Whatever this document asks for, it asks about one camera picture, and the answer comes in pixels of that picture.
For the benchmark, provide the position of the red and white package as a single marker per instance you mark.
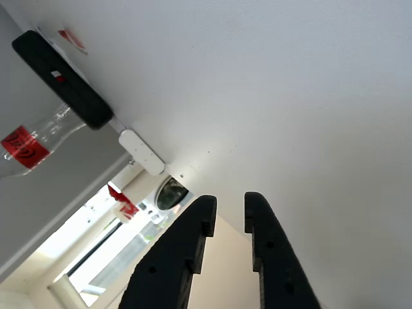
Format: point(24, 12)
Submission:
point(124, 206)

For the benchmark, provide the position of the clear bottle with red label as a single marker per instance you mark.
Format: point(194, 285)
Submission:
point(25, 151)

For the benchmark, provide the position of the black oblong case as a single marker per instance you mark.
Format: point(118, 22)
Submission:
point(64, 87)

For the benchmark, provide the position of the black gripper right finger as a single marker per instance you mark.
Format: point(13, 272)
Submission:
point(280, 273)

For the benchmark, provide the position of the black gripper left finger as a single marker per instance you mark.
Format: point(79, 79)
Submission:
point(167, 273)

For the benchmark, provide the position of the window with white frame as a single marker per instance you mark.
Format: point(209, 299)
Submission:
point(96, 257)

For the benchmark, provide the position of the white washing machine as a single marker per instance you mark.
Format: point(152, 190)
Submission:
point(170, 194)

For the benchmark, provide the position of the white rectangular adapter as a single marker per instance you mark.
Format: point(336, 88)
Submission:
point(141, 151)

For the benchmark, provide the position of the white paper sheets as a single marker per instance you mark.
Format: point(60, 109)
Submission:
point(43, 33)

